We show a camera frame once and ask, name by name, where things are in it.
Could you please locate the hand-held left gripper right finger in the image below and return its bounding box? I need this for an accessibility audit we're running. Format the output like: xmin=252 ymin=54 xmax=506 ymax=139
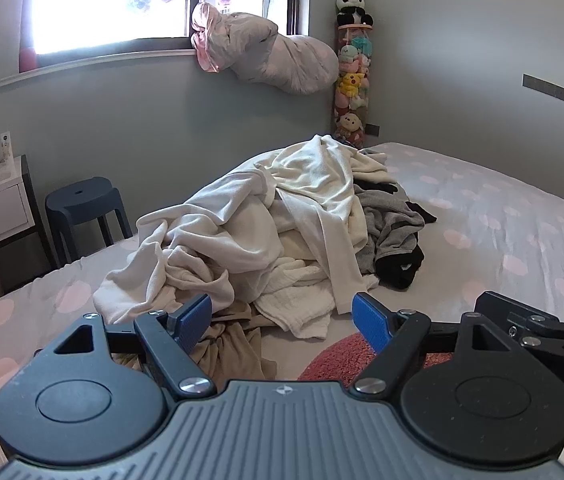
xmin=352 ymin=292 xmax=517 ymax=401

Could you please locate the white waffle cloth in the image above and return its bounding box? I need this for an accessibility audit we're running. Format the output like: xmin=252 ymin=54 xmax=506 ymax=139
xmin=254 ymin=255 xmax=357 ymax=341

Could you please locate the grey garment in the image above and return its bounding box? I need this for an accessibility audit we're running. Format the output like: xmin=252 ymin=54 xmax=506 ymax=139
xmin=354 ymin=182 xmax=425 ymax=276

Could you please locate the black garment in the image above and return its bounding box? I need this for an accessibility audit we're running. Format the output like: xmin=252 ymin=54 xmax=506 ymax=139
xmin=352 ymin=180 xmax=438 ymax=291

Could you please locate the white garment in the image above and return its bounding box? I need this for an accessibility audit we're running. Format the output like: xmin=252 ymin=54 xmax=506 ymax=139
xmin=92 ymin=165 xmax=283 ymax=326

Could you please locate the white window sill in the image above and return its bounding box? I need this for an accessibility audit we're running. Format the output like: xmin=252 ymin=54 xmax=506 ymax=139
xmin=0 ymin=49 xmax=197 ymax=87

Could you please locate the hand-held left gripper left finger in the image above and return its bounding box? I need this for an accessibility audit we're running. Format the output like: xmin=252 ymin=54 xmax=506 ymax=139
xmin=56 ymin=293 xmax=216 ymax=401

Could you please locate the grey wall switch panel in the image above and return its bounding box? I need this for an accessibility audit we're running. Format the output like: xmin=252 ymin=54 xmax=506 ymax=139
xmin=522 ymin=74 xmax=564 ymax=106

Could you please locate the window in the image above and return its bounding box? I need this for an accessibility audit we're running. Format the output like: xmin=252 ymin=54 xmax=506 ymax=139
xmin=22 ymin=0 xmax=310 ymax=56

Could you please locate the pink polka dot bed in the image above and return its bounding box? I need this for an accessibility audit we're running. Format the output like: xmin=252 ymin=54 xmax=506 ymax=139
xmin=0 ymin=140 xmax=564 ymax=480

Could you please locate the cream knit sweater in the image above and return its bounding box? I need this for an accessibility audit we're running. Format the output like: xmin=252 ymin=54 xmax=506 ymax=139
xmin=262 ymin=134 xmax=400 ymax=306

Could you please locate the panda plush toy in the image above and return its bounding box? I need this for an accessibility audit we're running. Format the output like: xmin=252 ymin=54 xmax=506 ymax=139
xmin=336 ymin=0 xmax=373 ymax=27

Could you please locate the dark blue stool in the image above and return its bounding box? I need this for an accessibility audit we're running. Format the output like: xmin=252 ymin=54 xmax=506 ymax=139
xmin=44 ymin=176 xmax=133 ymax=266

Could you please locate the pink round mat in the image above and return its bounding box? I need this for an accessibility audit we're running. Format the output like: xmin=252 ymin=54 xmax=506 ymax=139
xmin=297 ymin=332 xmax=458 ymax=383

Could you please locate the beige garment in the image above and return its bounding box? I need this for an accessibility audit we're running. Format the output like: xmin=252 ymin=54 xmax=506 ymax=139
xmin=112 ymin=305 xmax=277 ymax=381

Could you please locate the rolled pink dotted duvet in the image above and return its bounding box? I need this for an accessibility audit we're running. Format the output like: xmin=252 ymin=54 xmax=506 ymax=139
xmin=190 ymin=2 xmax=339 ymax=94

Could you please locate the clear tube of plush toys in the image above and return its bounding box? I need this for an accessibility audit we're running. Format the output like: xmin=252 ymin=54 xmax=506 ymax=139
xmin=331 ymin=22 xmax=375 ymax=150

